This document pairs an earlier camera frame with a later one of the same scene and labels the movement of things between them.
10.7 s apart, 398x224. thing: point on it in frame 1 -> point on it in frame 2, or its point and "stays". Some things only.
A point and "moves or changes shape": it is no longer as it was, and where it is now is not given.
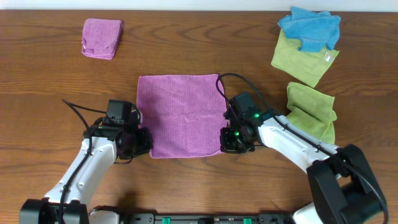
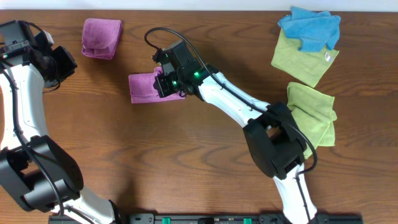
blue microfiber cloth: x=314 y=30 stays
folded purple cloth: x=100 y=38 stays
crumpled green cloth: x=311 y=111 stays
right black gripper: x=226 y=146 -> x=163 y=89
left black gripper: x=147 y=146 -> x=68 y=61
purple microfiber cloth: x=183 y=114 moves or changes shape
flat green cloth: x=309 y=67 stays
